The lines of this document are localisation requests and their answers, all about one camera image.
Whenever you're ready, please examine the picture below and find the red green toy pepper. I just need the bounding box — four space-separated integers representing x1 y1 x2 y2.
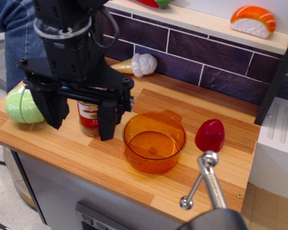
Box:
137 0 174 9

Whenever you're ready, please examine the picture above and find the grey oven control panel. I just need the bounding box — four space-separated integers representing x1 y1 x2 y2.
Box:
75 202 129 230

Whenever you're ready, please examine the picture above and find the toy salmon sushi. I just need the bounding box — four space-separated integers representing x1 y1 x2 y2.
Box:
230 5 276 38

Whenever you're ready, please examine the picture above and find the dark grey shelf post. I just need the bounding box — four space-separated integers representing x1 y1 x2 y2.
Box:
254 47 288 126

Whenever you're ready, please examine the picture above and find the almond jar with red label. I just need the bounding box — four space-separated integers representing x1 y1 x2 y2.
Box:
77 101 100 138

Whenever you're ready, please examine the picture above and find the toy ice cream cone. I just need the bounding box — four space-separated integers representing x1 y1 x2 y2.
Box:
111 53 157 77

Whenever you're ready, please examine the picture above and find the person in blue jeans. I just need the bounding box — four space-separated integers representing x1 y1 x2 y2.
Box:
0 0 46 92

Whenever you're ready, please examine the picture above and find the orange transparent plastic pot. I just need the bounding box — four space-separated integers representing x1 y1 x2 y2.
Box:
122 110 187 174

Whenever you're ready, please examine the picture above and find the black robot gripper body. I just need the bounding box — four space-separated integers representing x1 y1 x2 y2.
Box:
18 17 134 113

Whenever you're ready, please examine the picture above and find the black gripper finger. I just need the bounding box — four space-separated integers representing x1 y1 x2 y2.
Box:
30 89 70 129
97 99 117 141

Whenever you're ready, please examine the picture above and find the green toy cabbage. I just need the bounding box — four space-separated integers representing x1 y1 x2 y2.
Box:
4 85 45 124

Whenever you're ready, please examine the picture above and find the dark red toy fruit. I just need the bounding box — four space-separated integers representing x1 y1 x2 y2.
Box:
195 119 225 152

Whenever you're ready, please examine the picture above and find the light wooden shelf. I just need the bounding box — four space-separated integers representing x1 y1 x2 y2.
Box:
105 0 288 55

